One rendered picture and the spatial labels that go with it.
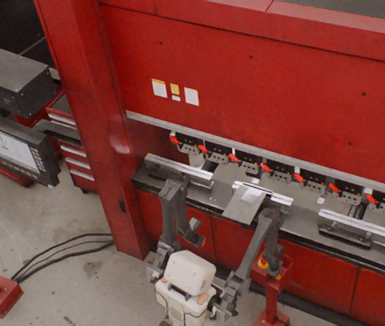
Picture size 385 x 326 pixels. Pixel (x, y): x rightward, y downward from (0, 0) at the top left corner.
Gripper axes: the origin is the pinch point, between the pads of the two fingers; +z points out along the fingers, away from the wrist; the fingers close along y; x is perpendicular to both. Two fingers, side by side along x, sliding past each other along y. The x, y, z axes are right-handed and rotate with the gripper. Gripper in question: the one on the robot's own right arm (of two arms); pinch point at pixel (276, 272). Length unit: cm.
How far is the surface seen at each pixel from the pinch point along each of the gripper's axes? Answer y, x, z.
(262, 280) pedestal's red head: -6.8, 6.8, 6.7
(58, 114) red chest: 23, 200, -14
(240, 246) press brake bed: 11, 39, 30
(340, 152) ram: 57, -14, -61
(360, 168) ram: 57, -25, -54
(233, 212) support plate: 15.1, 36.4, -16.7
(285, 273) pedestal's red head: 2.3, -4.5, 1.3
